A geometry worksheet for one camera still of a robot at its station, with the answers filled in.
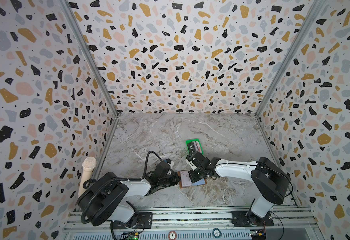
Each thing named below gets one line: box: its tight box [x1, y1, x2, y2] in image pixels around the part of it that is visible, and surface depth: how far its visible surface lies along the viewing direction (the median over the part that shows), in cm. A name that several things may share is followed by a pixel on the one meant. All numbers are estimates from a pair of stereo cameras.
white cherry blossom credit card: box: [180, 170, 192, 187], surface depth 87 cm
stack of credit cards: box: [187, 141, 202, 155], surface depth 101 cm
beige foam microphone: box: [78, 156, 97, 198], surface depth 62 cm
